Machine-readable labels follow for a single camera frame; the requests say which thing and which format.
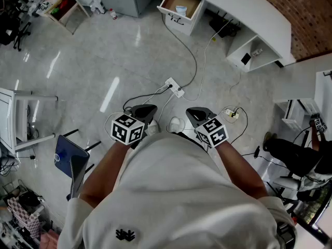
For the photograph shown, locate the person's white right shoe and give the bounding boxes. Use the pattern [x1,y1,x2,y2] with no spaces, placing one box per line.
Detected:
[168,116,186,133]

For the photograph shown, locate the person's white left shoe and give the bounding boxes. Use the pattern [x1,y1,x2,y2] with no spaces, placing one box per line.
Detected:
[147,119,160,135]

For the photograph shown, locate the white stool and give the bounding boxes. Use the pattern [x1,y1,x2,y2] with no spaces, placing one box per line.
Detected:
[267,174,305,200]

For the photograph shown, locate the person's left forearm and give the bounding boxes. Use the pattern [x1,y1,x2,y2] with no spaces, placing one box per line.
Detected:
[79,139,133,209]

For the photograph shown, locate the person's right forearm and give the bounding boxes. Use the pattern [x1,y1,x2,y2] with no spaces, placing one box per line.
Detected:
[214,140,269,199]

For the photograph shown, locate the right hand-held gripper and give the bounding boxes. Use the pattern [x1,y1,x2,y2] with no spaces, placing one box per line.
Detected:
[186,106,230,149]

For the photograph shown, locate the white curved desk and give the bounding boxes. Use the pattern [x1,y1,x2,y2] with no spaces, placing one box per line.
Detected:
[158,0,297,67]

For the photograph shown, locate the person's white shoe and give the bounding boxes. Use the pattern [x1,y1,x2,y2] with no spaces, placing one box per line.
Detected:
[147,119,160,135]
[168,116,186,133]

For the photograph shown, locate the person's black trousers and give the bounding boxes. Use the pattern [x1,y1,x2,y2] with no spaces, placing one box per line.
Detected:
[178,132,210,154]

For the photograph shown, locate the white drawer cabinet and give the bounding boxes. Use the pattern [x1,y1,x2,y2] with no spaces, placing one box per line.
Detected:
[164,0,207,36]

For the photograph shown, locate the white drawer with brown inside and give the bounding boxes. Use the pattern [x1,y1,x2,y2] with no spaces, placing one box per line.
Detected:
[156,0,203,21]

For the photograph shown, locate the black router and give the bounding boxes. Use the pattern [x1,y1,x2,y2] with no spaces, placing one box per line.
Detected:
[209,9,241,38]

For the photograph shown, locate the white cable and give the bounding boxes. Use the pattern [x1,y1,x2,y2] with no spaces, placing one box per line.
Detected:
[181,18,234,102]

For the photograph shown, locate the black cable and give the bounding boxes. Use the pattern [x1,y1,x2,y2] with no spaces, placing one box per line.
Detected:
[122,85,173,112]

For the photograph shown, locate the wooden chair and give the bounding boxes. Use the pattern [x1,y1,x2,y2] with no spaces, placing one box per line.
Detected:
[44,0,91,35]

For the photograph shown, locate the blue chair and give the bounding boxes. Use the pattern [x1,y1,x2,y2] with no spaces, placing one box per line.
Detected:
[53,128,102,202]

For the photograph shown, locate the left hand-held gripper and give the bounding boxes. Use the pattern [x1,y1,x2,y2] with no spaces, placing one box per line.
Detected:
[110,104,158,150]

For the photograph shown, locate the white side cabinet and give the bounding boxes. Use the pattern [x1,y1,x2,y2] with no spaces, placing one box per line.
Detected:
[274,68,332,131]

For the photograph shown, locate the grey cable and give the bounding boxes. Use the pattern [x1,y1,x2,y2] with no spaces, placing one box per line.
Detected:
[161,12,198,88]

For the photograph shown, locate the person's white shirt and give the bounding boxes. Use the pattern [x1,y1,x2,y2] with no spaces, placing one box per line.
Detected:
[57,132,298,249]

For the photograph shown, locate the white table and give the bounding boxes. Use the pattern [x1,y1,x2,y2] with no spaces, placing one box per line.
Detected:
[0,87,59,156]

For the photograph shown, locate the black office chair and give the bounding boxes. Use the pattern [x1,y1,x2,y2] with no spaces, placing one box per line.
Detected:
[0,0,32,52]

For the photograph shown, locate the checked bag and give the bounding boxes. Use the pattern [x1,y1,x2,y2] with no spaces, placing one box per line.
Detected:
[7,195,43,241]

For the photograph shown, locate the white open shelf unit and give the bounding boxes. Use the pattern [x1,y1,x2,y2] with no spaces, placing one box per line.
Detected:
[225,34,283,74]

